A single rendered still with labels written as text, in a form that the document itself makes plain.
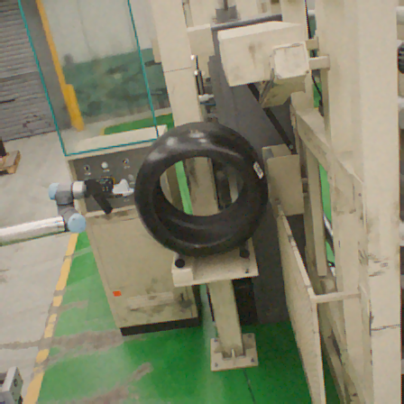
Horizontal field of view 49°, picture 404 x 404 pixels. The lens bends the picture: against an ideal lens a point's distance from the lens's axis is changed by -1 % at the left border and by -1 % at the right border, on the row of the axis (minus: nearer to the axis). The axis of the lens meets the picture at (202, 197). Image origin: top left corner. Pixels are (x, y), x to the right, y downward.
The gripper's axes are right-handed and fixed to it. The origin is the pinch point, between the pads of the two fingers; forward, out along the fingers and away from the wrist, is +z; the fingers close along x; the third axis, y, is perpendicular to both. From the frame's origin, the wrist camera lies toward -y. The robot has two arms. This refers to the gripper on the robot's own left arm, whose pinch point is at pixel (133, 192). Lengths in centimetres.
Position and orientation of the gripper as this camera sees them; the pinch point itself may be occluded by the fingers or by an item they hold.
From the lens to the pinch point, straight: 192.5
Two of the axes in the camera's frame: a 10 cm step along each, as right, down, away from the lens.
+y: -0.6, -9.2, -3.8
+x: 0.1, -3.8, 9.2
